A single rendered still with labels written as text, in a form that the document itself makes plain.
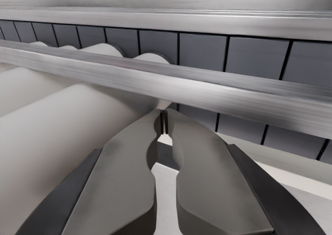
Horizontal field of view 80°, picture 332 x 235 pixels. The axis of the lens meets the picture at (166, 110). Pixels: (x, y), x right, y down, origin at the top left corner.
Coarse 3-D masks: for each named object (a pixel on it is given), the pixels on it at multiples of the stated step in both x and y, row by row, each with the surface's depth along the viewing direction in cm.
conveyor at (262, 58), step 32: (0, 32) 28; (32, 32) 24; (64, 32) 22; (96, 32) 19; (128, 32) 18; (160, 32) 16; (192, 32) 18; (192, 64) 16; (224, 64) 15; (256, 64) 14; (288, 64) 13; (320, 64) 12; (224, 128) 17; (256, 128) 16; (320, 160) 15
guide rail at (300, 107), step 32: (32, 64) 12; (64, 64) 11; (96, 64) 10; (128, 64) 9; (160, 64) 9; (160, 96) 9; (192, 96) 8; (224, 96) 7; (256, 96) 7; (288, 96) 6; (320, 96) 6; (288, 128) 7; (320, 128) 6
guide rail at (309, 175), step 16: (240, 144) 15; (256, 144) 15; (256, 160) 13; (272, 160) 13; (288, 160) 13; (304, 160) 13; (272, 176) 13; (288, 176) 13; (304, 176) 12; (320, 176) 12; (320, 192) 12
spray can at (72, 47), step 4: (64, 48) 20; (68, 48) 20; (72, 48) 21; (76, 48) 21; (80, 48) 21; (0, 64) 16; (4, 64) 16; (8, 64) 16; (12, 64) 16; (0, 68) 16; (4, 68) 16; (8, 68) 16; (12, 68) 16; (0, 72) 15
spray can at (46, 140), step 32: (64, 96) 10; (96, 96) 11; (128, 96) 12; (0, 128) 8; (32, 128) 8; (64, 128) 9; (96, 128) 10; (0, 160) 7; (32, 160) 8; (64, 160) 8; (0, 192) 7; (32, 192) 7; (0, 224) 7
